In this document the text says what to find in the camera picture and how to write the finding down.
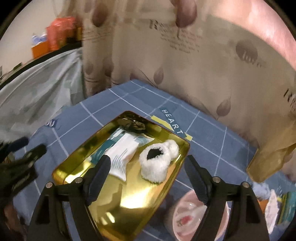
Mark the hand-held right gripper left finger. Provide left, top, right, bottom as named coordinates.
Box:
left=28, top=155, right=111, bottom=241

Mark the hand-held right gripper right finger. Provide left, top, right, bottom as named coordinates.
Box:
left=186, top=155, right=271, bottom=241

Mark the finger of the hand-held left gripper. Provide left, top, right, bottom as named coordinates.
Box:
left=0, top=137, right=29, bottom=153
left=21, top=144, right=48, bottom=164

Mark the white teal wipes pack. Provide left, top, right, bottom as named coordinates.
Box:
left=89, top=127, right=154, bottom=182

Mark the white fluffy slipper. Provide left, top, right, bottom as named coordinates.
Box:
left=139, top=139, right=179, bottom=184

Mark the gold metal tray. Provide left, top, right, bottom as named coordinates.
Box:
left=51, top=111, right=190, bottom=235

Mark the brown patterned scrunchie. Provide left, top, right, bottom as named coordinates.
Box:
left=119, top=117, right=146, bottom=131

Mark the white floral packet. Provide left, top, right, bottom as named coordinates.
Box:
left=264, top=189, right=280, bottom=234

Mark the pink mug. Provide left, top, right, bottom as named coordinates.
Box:
left=165, top=189, right=232, bottom=241

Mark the blue checked blanket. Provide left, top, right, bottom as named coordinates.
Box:
left=14, top=79, right=296, bottom=241

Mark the grey plastic sheet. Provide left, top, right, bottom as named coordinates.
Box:
left=0, top=50, right=86, bottom=139

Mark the light blue towel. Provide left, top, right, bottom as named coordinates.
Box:
left=252, top=182, right=275, bottom=200

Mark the brown kraft snack bag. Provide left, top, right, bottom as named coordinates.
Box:
left=246, top=113, right=296, bottom=183

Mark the teal tissue pack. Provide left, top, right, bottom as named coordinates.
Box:
left=276, top=191, right=296, bottom=226

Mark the beige leaf print curtain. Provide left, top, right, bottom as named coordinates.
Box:
left=79, top=0, right=296, bottom=149

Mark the orange plastic bag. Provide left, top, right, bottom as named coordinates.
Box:
left=31, top=16, right=78, bottom=58

